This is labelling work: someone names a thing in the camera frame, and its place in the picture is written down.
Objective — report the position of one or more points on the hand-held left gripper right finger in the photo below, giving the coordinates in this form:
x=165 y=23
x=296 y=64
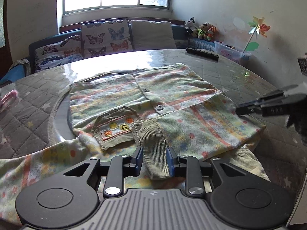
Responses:
x=170 y=163

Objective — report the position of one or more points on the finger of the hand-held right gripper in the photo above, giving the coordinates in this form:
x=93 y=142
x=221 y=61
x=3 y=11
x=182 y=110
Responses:
x=273 y=94
x=248 y=108

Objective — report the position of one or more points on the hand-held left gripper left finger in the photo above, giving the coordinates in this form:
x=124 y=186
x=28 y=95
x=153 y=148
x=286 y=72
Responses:
x=138 y=159

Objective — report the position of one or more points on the pastel patterned knit cardigan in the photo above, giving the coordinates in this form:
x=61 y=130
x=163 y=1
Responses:
x=172 y=95

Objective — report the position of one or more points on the clear plastic storage box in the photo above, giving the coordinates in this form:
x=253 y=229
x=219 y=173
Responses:
x=231 y=52

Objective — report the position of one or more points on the colourful paper pinwheel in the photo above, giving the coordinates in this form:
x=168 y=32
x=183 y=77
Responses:
x=257 y=27

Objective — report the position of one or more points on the black remote control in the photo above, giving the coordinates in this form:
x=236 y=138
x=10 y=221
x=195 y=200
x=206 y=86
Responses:
x=202 y=54

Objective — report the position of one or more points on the orange plush toy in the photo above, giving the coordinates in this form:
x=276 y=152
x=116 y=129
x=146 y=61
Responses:
x=211 y=33

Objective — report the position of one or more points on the round recessed table hotplate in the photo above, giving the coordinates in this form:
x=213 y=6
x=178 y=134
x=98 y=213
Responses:
x=61 y=122

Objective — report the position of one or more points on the yellow green plush toy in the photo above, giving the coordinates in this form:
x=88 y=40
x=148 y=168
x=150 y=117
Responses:
x=202 y=31

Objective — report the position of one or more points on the black and white cow plush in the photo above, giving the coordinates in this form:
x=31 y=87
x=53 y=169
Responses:
x=190 y=25

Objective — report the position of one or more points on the dark blue sofa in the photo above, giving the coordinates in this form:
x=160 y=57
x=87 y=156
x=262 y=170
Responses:
x=181 y=32

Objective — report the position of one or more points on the plain white pillow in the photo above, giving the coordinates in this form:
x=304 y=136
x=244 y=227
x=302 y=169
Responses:
x=153 y=34

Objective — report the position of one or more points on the square butterfly print cushion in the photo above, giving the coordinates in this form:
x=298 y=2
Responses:
x=105 y=38

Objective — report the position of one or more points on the long butterfly print cushion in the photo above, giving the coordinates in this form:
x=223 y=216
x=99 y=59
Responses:
x=57 y=54

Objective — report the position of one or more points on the small pink object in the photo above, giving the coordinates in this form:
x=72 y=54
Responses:
x=8 y=99

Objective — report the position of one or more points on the blue blanket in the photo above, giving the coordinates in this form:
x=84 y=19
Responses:
x=14 y=73

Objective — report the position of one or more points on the dark wooden door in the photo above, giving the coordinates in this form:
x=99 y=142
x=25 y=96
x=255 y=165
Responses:
x=3 y=28

